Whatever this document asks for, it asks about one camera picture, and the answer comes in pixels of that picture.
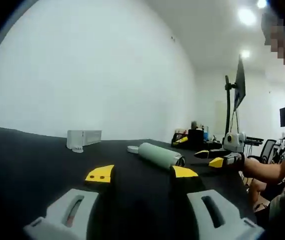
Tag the green cup body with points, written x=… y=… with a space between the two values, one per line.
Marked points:
x=157 y=155

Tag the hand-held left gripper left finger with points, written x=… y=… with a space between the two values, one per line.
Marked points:
x=67 y=212

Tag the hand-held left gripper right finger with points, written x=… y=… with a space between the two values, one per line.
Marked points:
x=222 y=225

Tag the white round cup lid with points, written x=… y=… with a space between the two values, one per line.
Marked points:
x=132 y=149

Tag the round ceiling light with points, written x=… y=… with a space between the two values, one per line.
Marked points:
x=245 y=53
x=261 y=3
x=247 y=16

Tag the black monitor stand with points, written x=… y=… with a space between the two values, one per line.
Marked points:
x=228 y=112

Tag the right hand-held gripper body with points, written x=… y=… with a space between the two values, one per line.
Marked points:
x=236 y=142

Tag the white box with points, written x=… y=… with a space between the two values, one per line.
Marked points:
x=82 y=138

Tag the black side desk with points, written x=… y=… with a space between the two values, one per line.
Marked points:
x=255 y=140

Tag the person's bare leg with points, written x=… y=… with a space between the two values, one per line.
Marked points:
x=256 y=190

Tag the black office chair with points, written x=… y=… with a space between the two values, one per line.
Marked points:
x=266 y=150

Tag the person's right hand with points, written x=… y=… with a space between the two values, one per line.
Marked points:
x=242 y=162

